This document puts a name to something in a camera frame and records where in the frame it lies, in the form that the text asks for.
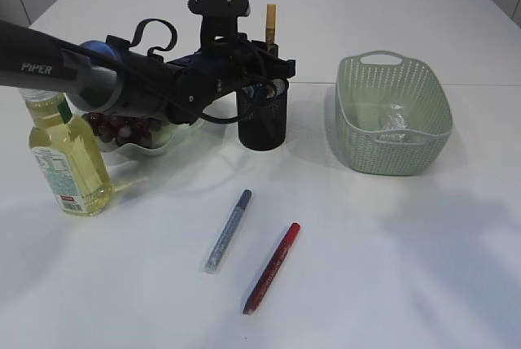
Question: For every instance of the gold marker pen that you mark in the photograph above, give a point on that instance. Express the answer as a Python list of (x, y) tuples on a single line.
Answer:
[(270, 24)]

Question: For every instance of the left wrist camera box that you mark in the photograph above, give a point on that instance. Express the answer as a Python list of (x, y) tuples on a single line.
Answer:
[(219, 19)]

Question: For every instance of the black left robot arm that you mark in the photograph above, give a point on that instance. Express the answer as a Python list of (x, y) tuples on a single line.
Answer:
[(108, 77)]

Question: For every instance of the silver blue marker pen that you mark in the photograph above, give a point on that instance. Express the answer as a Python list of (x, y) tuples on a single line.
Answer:
[(223, 242)]

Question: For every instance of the green wavy plastic plate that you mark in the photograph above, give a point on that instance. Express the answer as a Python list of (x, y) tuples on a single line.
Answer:
[(142, 147)]

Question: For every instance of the black mesh pen holder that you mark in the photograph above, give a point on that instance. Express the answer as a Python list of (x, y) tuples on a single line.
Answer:
[(265, 128)]

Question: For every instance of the red marker pen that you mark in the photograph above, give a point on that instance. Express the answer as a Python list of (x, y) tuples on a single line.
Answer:
[(271, 269)]

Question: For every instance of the purple artificial grape bunch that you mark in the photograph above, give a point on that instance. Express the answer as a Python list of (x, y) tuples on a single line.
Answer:
[(119, 131)]

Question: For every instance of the clear plastic sheet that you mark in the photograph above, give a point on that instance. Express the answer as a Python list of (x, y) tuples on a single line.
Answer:
[(393, 121)]

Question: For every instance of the green woven plastic basket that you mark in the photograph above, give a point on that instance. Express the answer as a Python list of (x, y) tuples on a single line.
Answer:
[(369, 83)]

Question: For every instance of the yellow tea drink bottle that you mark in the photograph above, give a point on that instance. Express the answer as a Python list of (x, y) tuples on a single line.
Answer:
[(67, 153)]

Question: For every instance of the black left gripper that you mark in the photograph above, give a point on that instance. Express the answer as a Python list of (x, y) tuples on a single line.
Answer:
[(231, 64)]

